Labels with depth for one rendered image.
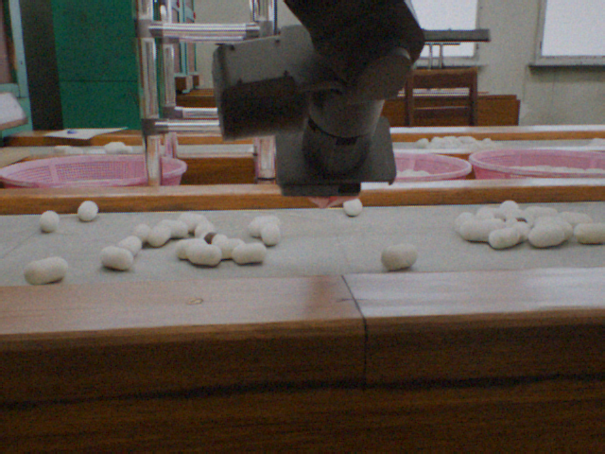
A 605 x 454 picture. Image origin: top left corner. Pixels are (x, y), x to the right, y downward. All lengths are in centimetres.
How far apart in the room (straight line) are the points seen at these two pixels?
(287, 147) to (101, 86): 288
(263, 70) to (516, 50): 568
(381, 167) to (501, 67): 551
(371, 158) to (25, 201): 45
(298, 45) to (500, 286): 22
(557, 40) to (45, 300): 592
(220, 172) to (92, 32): 235
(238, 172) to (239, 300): 70
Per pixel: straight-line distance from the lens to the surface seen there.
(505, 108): 357
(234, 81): 42
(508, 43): 605
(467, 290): 45
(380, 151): 55
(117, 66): 337
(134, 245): 61
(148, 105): 84
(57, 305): 44
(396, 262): 55
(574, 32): 627
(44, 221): 73
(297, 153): 53
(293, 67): 43
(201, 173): 111
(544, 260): 63
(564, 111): 629
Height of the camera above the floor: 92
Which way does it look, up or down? 15 degrees down
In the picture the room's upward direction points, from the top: straight up
